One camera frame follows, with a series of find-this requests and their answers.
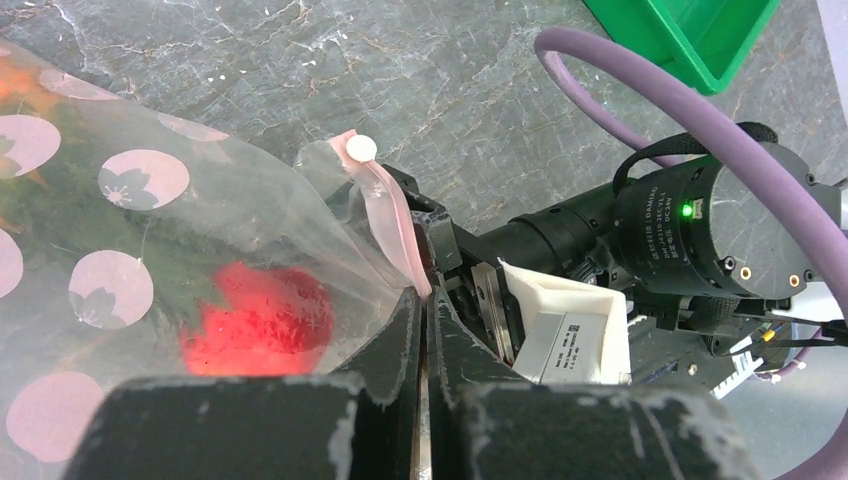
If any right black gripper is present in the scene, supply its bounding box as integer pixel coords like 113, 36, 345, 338
385, 165, 525, 366

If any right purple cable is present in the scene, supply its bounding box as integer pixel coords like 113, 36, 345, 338
533, 26, 848, 480

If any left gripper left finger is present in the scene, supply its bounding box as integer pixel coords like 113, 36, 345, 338
66, 289, 422, 479

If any orange fake fruit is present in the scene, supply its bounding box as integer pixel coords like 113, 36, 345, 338
1, 55, 63, 119

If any green plastic tray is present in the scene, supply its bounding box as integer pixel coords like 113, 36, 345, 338
584, 0, 780, 96

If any clear zip top bag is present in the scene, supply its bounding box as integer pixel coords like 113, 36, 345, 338
1, 41, 432, 479

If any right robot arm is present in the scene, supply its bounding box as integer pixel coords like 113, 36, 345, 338
428, 133, 821, 363

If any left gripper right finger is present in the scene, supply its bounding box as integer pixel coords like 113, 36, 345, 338
426, 288, 757, 479

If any red fake strawberry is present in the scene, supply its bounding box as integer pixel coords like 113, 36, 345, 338
179, 262, 335, 376

